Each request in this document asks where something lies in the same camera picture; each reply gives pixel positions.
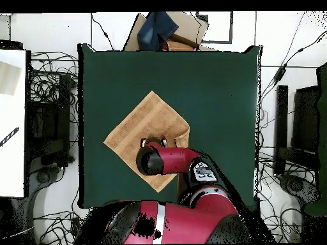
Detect narrow black bar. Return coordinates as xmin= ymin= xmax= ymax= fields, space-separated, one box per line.
xmin=274 ymin=84 xmax=289 ymax=177

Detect black electronics box with cables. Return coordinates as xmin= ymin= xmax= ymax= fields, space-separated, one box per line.
xmin=26 ymin=73 xmax=72 ymax=167

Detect dark green table cloth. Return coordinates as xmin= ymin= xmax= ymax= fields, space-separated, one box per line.
xmin=77 ymin=43 xmax=264 ymax=210

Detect black power adapter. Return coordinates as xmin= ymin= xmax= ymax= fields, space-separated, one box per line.
xmin=272 ymin=63 xmax=287 ymax=83

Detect white table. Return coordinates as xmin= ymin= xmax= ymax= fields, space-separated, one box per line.
xmin=0 ymin=48 xmax=27 ymax=198

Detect black flat panel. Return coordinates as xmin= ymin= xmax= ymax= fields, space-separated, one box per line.
xmin=291 ymin=85 xmax=320 ymax=154

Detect beige paper sheet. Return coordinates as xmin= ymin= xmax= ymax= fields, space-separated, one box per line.
xmin=0 ymin=60 xmax=22 ymax=96

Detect black chair base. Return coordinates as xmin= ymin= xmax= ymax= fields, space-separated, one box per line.
xmin=278 ymin=173 xmax=321 ymax=205

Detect black striped stick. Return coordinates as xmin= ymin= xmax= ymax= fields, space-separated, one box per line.
xmin=0 ymin=126 xmax=20 ymax=147

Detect black square frame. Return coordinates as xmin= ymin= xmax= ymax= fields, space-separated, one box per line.
xmin=195 ymin=11 xmax=234 ymax=45

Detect tan terry towel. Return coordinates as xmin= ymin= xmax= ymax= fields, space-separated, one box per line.
xmin=103 ymin=90 xmax=191 ymax=193

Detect brown cardboard box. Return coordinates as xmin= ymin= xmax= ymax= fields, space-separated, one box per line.
xmin=123 ymin=11 xmax=218 ymax=52

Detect grey chair base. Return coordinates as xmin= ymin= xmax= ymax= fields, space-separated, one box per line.
xmin=27 ymin=165 xmax=65 ymax=205

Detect blue jeans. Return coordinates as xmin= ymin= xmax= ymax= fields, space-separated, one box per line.
xmin=137 ymin=11 xmax=179 ymax=51

